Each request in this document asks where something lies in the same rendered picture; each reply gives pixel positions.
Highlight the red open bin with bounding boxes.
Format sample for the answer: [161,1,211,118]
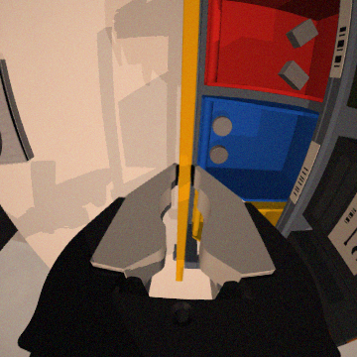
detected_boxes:
[204,0,340,103]

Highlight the yellow bin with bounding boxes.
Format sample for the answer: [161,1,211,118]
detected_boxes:
[192,190,286,242]

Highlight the blue open bin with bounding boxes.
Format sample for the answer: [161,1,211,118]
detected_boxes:
[197,95,319,202]

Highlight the yellow bar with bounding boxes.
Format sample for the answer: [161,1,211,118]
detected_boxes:
[176,0,200,282]

